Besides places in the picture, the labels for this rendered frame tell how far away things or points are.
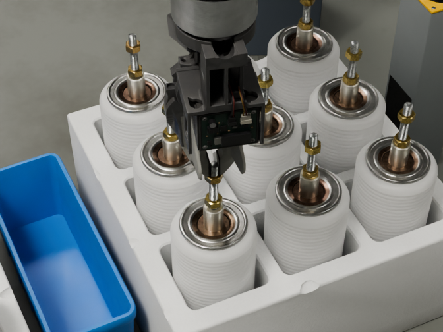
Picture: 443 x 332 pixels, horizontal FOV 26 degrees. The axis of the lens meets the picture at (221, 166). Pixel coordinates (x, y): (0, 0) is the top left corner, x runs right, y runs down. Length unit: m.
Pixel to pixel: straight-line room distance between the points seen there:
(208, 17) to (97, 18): 0.96
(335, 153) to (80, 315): 0.40
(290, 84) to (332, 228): 0.26
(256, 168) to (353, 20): 0.65
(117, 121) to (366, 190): 0.32
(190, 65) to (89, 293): 0.51
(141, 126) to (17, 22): 0.62
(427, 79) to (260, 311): 0.43
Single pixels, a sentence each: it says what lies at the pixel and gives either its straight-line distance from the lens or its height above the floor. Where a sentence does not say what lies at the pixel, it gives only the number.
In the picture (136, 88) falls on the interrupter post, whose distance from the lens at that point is 1.19.
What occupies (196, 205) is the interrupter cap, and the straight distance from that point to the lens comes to 1.07.
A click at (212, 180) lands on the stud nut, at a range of 0.99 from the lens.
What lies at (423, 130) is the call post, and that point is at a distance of 1.41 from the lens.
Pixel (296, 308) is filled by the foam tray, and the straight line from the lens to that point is 1.11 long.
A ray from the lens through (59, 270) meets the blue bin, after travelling 1.35.
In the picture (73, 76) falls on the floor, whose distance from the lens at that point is 1.63.
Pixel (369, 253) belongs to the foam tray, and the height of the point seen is 0.18.
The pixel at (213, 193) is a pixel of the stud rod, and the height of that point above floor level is 0.31.
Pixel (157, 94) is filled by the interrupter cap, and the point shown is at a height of 0.25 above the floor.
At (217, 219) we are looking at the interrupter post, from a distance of 1.04.
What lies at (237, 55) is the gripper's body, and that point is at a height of 0.54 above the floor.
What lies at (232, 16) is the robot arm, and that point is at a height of 0.57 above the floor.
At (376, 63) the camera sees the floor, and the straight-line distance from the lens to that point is 1.66.
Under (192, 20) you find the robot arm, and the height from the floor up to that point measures 0.57.
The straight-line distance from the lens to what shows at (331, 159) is 1.22.
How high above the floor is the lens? 1.06
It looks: 46 degrees down
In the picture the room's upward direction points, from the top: straight up
